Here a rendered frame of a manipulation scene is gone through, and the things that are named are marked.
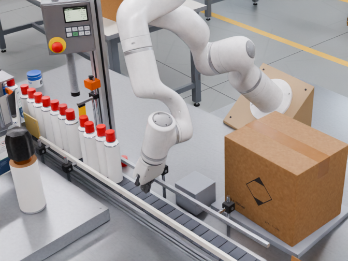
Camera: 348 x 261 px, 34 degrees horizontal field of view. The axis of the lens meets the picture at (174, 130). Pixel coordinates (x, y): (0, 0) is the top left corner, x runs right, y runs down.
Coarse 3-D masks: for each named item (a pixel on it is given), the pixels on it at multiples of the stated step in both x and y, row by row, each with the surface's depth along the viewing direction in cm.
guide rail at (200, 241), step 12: (48, 144) 225; (72, 156) 215; (84, 168) 210; (108, 180) 201; (120, 192) 197; (144, 204) 188; (156, 216) 185; (180, 228) 177; (204, 240) 172; (216, 252) 168
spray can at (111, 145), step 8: (112, 136) 195; (104, 144) 197; (112, 144) 196; (112, 152) 197; (112, 160) 199; (120, 160) 201; (112, 168) 201; (120, 168) 202; (112, 176) 202; (120, 176) 204
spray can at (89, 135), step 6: (84, 126) 202; (90, 126) 201; (84, 132) 204; (90, 132) 202; (96, 132) 204; (84, 138) 203; (90, 138) 202; (90, 144) 203; (90, 150) 205; (96, 150) 205; (90, 156) 206; (96, 156) 206; (90, 162) 207; (96, 162) 208; (96, 168) 209
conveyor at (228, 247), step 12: (60, 156) 222; (96, 180) 207; (132, 192) 200; (132, 204) 195; (156, 204) 193; (168, 204) 193; (168, 216) 188; (180, 216) 187; (192, 228) 182; (204, 228) 182; (192, 240) 177; (216, 240) 177; (228, 252) 172; (240, 252) 172
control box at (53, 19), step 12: (48, 0) 197; (60, 0) 196; (72, 0) 195; (84, 0) 195; (48, 12) 195; (60, 12) 196; (48, 24) 197; (60, 24) 198; (72, 24) 198; (84, 24) 199; (48, 36) 199; (60, 36) 200; (84, 36) 201; (48, 48) 202; (72, 48) 203; (84, 48) 203
